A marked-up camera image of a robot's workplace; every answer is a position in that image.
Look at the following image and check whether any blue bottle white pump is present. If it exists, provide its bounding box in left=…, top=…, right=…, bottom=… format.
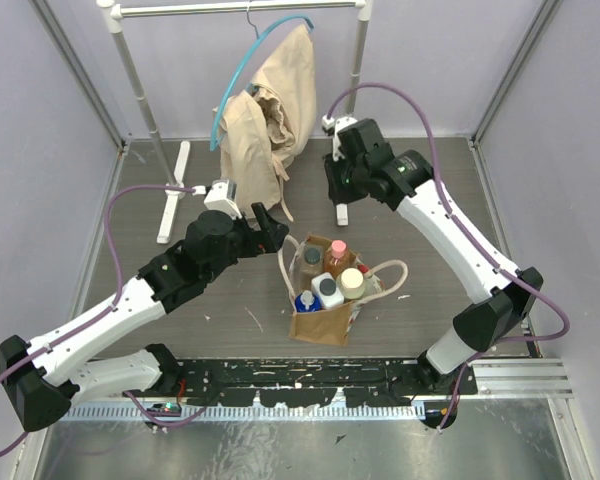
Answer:
left=294, top=290, right=322, bottom=313

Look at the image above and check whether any cream lid green jar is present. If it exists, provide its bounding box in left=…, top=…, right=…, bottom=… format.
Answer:
left=336, top=267, right=366, bottom=301

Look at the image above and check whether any pink cap amber bottle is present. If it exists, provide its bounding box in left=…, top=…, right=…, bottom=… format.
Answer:
left=323, top=240, right=356, bottom=279

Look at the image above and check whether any white metal clothes rack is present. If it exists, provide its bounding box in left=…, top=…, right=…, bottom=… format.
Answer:
left=96, top=1, right=373, bottom=245

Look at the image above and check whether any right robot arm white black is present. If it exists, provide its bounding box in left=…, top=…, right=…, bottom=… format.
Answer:
left=322, top=116, right=543, bottom=394

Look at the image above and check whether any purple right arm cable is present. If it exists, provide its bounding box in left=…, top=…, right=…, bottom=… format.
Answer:
left=324, top=82, right=570, bottom=431

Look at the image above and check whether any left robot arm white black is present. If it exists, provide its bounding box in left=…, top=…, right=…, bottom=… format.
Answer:
left=0, top=203, right=289, bottom=432

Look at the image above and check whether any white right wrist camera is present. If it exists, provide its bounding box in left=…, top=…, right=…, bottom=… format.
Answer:
left=321, top=114, right=357, bottom=162

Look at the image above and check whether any white slotted cable duct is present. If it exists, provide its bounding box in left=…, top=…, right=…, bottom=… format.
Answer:
left=85, top=402, right=425, bottom=421

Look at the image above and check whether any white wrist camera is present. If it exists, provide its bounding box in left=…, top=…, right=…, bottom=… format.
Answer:
left=321, top=114, right=357, bottom=162
left=193, top=179, right=242, bottom=219

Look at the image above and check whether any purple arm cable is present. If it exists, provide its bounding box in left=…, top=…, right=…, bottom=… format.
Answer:
left=0, top=183, right=201, bottom=460
left=324, top=82, right=570, bottom=431

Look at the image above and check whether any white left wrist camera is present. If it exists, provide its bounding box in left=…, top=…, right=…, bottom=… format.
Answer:
left=193, top=179, right=242, bottom=219

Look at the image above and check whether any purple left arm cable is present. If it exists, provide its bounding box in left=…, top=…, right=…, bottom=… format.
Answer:
left=0, top=183, right=201, bottom=460

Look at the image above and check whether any beige cloth garment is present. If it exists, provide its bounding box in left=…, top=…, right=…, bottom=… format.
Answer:
left=212, top=24, right=317, bottom=221

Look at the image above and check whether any canvas tote bag with handles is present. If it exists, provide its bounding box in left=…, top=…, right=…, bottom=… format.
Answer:
left=277, top=235, right=409, bottom=346

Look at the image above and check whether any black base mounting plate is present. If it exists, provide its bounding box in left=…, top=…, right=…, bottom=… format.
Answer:
left=124, top=357, right=479, bottom=409

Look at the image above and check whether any dark cap clear bottle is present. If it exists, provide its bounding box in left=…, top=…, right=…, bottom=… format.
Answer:
left=300, top=244, right=324, bottom=281

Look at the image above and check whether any small green led board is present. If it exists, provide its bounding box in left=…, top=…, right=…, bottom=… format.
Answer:
left=147, top=402, right=182, bottom=417

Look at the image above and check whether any blue clothes hanger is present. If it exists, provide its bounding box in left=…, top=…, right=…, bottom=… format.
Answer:
left=209, top=14, right=314, bottom=152

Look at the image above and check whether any white bottle grey cap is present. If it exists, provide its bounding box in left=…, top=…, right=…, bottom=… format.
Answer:
left=311, top=272, right=345, bottom=310

